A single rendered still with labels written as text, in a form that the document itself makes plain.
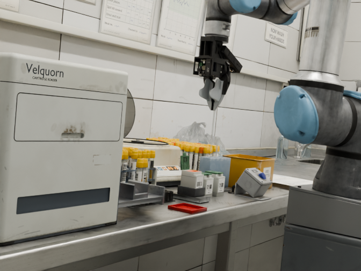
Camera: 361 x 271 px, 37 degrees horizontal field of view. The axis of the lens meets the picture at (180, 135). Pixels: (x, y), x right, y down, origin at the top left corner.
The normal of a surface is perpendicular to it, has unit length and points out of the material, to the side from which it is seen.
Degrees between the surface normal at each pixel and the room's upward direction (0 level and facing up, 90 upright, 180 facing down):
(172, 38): 93
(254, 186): 90
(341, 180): 71
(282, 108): 95
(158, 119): 90
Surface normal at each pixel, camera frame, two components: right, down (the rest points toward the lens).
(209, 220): 0.83, 0.11
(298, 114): -0.88, 0.03
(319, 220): -0.56, -0.01
